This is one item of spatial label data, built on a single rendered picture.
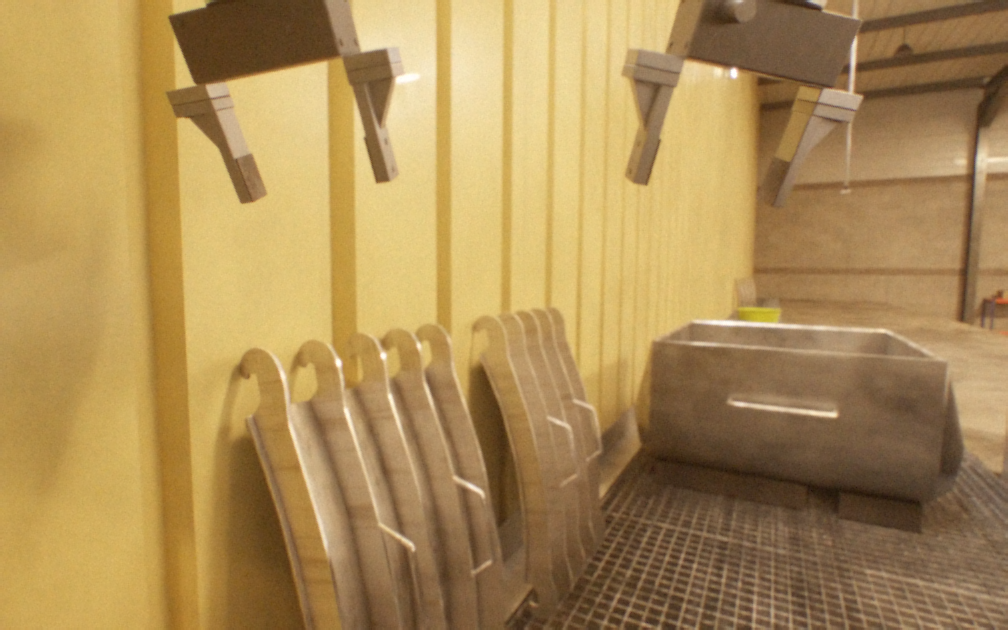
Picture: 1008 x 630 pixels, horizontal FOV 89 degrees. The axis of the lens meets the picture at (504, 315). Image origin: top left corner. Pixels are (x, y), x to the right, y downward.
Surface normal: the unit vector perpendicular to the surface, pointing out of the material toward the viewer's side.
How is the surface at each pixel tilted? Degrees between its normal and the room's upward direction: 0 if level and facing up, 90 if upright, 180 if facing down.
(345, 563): 74
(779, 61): 114
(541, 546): 90
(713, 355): 90
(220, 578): 90
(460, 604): 90
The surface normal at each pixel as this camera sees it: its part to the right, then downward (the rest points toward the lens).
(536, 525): -0.47, 0.07
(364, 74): -0.11, 0.47
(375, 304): 0.89, 0.04
